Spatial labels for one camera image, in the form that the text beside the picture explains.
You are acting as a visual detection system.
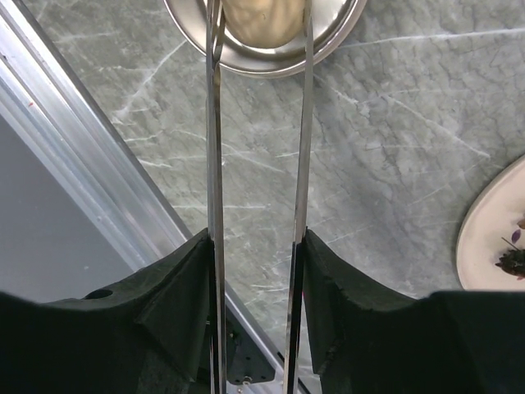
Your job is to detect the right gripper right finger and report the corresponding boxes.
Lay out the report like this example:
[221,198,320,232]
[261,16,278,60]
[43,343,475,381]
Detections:
[304,231,524,393]

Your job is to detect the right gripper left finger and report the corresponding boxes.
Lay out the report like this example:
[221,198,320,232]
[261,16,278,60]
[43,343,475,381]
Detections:
[1,231,212,393]

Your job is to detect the black sea cucumber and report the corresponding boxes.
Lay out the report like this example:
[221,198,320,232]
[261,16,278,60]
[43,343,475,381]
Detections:
[495,237,524,280]

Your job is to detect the metal tongs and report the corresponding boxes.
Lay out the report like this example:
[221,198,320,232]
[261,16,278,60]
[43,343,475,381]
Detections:
[205,1,314,393]

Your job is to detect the white steamed bun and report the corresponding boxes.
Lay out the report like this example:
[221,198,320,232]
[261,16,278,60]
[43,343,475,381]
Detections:
[222,0,307,49]

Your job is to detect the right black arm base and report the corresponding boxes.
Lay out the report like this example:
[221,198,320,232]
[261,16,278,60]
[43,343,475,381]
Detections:
[196,315,276,387]

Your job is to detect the brown steel lunch container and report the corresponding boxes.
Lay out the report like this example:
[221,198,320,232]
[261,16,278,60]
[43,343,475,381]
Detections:
[165,0,367,79]

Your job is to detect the pink white plate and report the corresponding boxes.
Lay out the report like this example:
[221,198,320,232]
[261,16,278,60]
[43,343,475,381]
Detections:
[455,158,524,291]

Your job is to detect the aluminium rail frame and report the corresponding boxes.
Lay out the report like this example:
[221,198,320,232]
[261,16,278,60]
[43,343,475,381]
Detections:
[0,0,325,394]

